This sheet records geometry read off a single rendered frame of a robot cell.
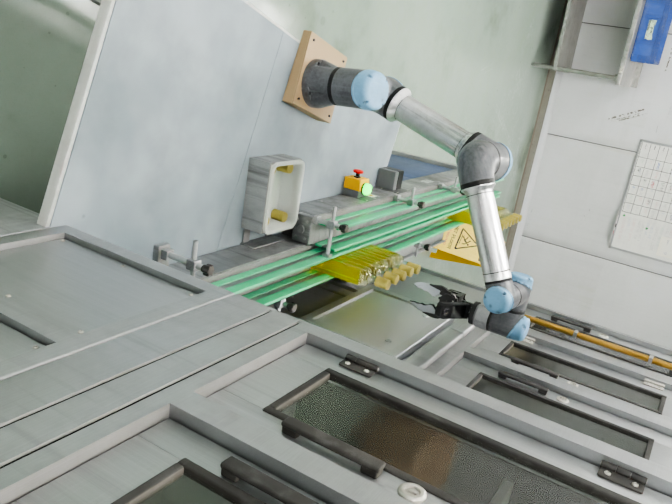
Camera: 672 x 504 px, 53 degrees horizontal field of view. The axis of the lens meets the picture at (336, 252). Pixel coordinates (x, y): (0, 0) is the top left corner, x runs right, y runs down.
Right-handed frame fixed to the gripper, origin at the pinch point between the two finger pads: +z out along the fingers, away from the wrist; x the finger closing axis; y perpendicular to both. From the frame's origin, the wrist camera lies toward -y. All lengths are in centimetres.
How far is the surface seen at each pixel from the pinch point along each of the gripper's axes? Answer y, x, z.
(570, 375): 23, -15, -48
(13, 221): -100, 13, 57
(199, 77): -56, 51, 50
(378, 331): -7.3, -13.3, 5.9
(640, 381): 38, -13, -67
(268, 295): -31.8, -6.4, 32.4
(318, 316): -13.6, -13.6, 24.2
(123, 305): -110, 11, 11
